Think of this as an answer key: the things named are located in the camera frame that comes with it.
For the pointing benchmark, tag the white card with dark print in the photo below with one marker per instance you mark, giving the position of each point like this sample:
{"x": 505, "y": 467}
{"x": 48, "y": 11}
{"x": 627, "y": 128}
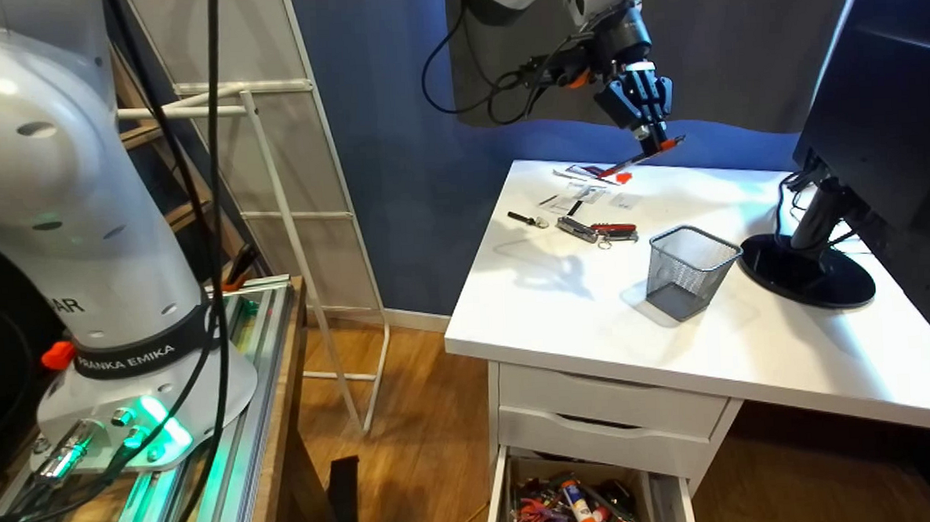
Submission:
{"x": 584, "y": 171}

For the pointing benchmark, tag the small black flashlight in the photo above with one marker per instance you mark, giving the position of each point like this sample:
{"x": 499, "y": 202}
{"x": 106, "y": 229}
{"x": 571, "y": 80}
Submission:
{"x": 524, "y": 218}

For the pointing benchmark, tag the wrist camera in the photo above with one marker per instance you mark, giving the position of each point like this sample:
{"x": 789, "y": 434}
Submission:
{"x": 560, "y": 68}

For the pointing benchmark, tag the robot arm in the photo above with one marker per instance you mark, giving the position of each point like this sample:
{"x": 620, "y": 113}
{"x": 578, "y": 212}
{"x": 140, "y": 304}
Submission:
{"x": 77, "y": 191}

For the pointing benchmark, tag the white drawer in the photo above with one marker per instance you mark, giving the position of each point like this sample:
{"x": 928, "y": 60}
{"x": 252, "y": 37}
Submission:
{"x": 604, "y": 400}
{"x": 598, "y": 443}
{"x": 497, "y": 503}

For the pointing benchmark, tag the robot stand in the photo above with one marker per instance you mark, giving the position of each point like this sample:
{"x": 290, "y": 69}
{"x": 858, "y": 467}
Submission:
{"x": 252, "y": 427}

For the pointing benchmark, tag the clear plastic packet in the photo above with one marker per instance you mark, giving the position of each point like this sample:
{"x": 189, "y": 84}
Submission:
{"x": 580, "y": 194}
{"x": 626, "y": 201}

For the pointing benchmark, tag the black monitor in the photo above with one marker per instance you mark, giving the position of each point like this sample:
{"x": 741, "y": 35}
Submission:
{"x": 890, "y": 117}

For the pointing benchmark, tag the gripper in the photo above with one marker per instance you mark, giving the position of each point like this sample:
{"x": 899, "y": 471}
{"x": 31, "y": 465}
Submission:
{"x": 625, "y": 36}

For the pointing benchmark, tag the gray mesh pen holder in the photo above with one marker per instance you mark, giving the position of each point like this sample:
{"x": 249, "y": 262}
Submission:
{"x": 689, "y": 271}

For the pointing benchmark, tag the orange pen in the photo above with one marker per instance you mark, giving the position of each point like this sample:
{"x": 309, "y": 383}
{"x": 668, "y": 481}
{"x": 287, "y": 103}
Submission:
{"x": 633, "y": 159}

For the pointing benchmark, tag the heap of stationery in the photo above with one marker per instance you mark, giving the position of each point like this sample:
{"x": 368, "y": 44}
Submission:
{"x": 547, "y": 516}

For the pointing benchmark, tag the wooden ladder shelf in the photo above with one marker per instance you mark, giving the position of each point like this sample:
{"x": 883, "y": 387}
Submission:
{"x": 187, "y": 195}

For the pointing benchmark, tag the white glue stick orange cap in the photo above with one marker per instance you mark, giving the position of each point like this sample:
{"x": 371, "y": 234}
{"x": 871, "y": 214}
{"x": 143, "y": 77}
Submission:
{"x": 579, "y": 507}

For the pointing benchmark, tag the red pocket knife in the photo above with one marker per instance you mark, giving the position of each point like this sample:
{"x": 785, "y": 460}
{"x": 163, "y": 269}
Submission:
{"x": 614, "y": 230}

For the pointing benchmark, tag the white metal rack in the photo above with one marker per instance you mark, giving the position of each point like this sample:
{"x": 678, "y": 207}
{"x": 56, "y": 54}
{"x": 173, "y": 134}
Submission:
{"x": 287, "y": 143}

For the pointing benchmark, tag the silver multi-tool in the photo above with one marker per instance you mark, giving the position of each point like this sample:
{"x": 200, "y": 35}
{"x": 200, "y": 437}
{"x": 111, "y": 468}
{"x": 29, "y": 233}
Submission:
{"x": 577, "y": 229}

